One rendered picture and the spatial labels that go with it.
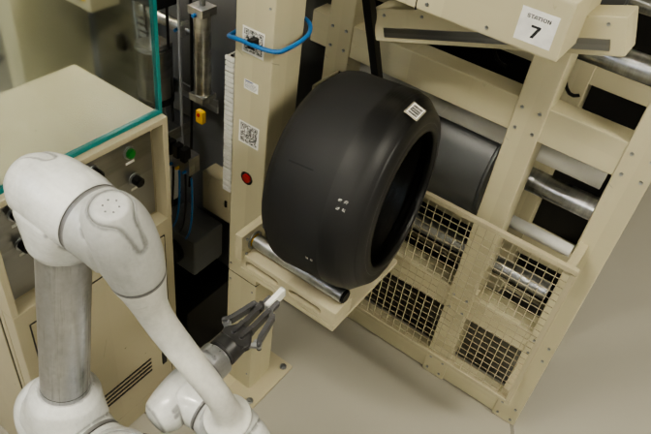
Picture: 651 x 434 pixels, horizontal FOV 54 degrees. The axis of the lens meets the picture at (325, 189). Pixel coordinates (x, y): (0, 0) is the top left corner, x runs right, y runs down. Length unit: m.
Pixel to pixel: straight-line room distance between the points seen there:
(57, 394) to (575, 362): 2.32
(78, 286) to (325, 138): 0.65
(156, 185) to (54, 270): 0.82
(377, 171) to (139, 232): 0.66
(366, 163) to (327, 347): 1.50
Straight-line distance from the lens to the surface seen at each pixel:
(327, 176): 1.51
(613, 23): 1.68
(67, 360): 1.40
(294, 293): 1.95
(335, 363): 2.83
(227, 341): 1.58
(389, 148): 1.53
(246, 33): 1.71
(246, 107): 1.81
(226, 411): 1.38
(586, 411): 3.05
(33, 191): 1.16
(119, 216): 1.02
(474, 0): 1.63
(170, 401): 1.51
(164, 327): 1.26
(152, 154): 1.94
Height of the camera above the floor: 2.29
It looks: 39 degrees down
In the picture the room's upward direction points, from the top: 9 degrees clockwise
